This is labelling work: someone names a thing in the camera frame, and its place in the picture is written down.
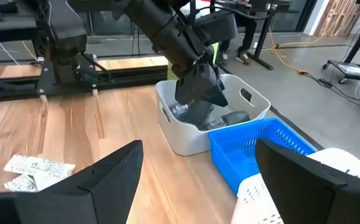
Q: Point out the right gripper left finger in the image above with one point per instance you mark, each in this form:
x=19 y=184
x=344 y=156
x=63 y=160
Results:
x=99 y=199

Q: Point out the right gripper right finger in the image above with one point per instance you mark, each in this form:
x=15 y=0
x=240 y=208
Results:
x=301 y=193

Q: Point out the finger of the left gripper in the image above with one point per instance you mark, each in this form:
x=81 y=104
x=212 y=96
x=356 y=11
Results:
x=201 y=85

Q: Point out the white printed sachet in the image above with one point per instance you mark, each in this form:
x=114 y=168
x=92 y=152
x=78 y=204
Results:
x=24 y=183
x=39 y=165

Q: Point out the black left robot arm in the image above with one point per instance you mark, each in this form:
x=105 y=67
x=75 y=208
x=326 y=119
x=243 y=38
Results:
x=64 y=31

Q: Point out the white perforated plastic basket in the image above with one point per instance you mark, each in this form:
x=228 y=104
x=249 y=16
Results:
x=254 y=202

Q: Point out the person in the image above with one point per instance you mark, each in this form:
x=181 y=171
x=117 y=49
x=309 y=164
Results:
x=245 y=31

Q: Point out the blue plastic basket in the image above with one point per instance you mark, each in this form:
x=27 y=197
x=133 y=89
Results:
x=235 y=149

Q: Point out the black desk with T-foot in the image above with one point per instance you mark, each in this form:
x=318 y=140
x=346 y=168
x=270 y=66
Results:
x=262 y=40

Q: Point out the low wheeled cart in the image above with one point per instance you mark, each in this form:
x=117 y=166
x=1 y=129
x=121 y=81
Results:
x=350 y=69

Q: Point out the grey side desk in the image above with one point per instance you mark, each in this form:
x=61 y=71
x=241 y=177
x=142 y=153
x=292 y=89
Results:
x=5 y=28

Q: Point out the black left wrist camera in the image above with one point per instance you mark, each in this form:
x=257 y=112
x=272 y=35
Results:
x=220 y=26

